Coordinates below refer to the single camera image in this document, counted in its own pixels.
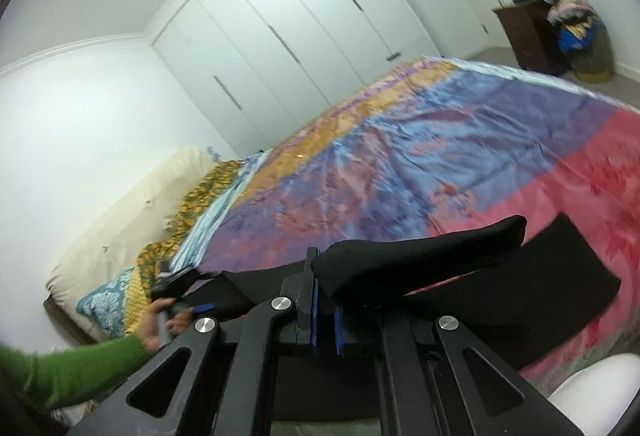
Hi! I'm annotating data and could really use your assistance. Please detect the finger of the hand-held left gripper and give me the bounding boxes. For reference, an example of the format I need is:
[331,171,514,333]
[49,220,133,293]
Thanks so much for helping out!
[172,301,217,317]

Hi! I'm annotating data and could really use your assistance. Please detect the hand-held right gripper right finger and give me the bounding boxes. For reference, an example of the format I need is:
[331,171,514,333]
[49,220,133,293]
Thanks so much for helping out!
[332,303,583,436]

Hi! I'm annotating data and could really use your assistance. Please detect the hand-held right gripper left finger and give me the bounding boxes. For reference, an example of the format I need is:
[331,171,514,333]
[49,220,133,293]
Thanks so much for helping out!
[65,247,321,436]

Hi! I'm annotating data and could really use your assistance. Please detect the black pants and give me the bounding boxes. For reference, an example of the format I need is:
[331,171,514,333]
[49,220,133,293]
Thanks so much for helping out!
[192,212,622,369]

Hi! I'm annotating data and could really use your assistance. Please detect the person's left forearm green sleeve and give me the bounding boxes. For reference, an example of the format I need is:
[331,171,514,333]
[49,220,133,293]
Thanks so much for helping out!
[0,333,153,412]

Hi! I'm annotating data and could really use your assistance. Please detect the person's left hand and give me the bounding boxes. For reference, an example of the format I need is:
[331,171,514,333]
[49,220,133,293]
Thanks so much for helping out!
[136,297,193,353]

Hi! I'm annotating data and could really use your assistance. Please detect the yellow dotted cloth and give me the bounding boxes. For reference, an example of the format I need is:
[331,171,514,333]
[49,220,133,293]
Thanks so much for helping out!
[122,283,151,337]

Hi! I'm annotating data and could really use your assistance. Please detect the blue patterned pillow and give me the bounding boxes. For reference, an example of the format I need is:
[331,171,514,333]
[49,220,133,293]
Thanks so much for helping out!
[77,268,138,339]

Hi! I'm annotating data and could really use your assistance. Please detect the cream pillow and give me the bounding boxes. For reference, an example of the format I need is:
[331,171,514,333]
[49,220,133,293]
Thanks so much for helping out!
[46,146,221,342]

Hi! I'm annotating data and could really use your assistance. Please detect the light blue striped sheet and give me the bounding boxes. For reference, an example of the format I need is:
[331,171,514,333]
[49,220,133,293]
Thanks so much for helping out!
[170,151,271,267]

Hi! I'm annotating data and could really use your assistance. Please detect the orange green floral cloth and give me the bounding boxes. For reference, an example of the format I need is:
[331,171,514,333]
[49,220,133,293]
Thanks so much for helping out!
[137,159,248,284]

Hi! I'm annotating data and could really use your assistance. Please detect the colourful satin bedspread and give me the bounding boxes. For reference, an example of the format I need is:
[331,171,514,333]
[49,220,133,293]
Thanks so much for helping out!
[172,56,640,379]

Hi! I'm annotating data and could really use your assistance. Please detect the person's right leg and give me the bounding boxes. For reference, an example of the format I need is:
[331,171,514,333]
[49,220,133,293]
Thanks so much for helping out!
[547,353,640,436]

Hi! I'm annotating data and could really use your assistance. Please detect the white wardrobe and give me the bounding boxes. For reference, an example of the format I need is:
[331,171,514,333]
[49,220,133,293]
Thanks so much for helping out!
[150,0,441,157]

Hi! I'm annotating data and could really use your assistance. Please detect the dark brown cabinet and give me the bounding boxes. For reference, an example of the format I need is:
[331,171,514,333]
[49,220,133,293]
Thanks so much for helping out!
[492,3,568,76]

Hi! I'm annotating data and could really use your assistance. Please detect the yellow laundry basket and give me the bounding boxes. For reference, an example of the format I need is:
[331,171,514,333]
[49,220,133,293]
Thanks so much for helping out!
[572,23,616,84]

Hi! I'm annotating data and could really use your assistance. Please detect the pile of colourful clothes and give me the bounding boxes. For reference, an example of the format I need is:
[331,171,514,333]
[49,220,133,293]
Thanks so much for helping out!
[547,0,601,54]

